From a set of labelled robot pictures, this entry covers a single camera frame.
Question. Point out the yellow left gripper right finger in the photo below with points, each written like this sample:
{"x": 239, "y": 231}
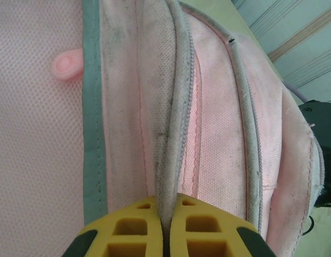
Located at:
{"x": 213, "y": 241}

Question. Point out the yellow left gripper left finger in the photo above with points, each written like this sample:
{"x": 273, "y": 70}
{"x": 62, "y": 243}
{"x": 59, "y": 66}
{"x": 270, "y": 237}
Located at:
{"x": 122, "y": 241}

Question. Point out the pink school backpack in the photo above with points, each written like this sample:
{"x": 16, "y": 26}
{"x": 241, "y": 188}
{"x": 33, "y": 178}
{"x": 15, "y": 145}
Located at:
{"x": 128, "y": 107}

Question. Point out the corrugated side panel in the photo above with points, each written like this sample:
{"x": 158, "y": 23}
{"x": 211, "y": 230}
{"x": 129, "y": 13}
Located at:
{"x": 302, "y": 32}

